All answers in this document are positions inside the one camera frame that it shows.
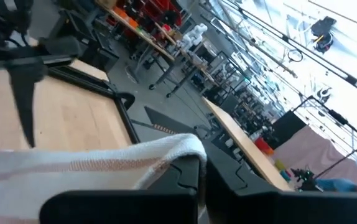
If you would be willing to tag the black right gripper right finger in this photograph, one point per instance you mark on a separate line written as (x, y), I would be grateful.
(259, 208)

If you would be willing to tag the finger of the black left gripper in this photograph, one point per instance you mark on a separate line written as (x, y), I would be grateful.
(26, 102)

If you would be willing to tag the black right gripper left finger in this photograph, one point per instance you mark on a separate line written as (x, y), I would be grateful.
(135, 208)

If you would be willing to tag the white towel with red stripes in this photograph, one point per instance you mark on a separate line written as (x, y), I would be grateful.
(72, 174)

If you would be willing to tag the yellow container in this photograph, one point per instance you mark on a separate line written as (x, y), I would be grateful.
(279, 164)

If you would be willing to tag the orange container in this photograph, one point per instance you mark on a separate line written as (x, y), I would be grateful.
(263, 145)

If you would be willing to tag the pink curtain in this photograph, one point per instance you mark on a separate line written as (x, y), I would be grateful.
(309, 149)

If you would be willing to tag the black monitor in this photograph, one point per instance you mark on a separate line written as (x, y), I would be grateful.
(287, 127)

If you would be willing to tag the black mat orange-striped edge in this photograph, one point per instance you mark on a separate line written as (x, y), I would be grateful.
(163, 119)

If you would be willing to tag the long wooden workbench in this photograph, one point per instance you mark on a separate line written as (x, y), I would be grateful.
(141, 34)

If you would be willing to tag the white robot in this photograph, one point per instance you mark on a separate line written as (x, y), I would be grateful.
(194, 34)

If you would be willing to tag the black metal frame stand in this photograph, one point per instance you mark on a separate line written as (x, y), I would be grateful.
(337, 116)

